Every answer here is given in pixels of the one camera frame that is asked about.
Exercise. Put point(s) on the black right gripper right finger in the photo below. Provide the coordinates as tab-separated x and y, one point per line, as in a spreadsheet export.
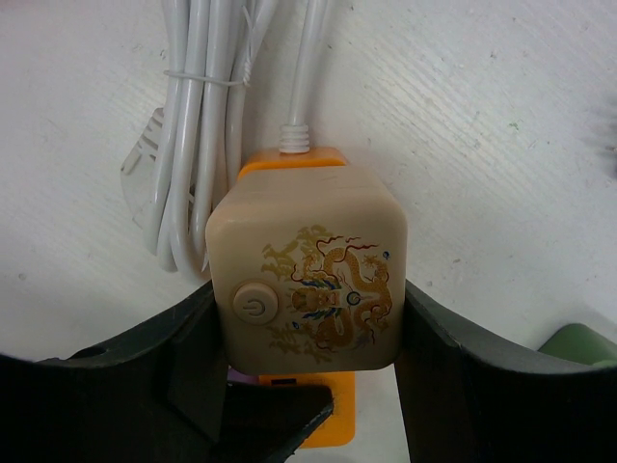
469	395

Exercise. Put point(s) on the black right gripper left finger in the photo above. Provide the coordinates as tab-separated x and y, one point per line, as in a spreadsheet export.
153	393

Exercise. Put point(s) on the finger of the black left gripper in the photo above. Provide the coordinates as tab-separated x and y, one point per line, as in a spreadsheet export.
268	423

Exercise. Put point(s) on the purple socket adapter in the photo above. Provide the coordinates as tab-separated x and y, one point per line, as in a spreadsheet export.
235	376

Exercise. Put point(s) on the green power strip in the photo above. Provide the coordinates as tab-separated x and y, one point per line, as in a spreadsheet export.
580	344

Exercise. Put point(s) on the beige cube socket adapter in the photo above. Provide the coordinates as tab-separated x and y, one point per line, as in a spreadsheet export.
308	267

